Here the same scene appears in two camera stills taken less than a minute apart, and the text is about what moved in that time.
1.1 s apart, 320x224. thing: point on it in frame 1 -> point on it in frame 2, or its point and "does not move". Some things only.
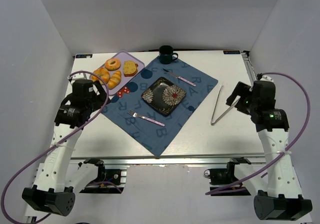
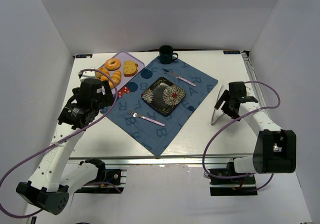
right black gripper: (236, 97) -> (227, 104)
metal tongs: (215, 106) does not move
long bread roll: (115, 80) does not move
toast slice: (130, 68) does not move
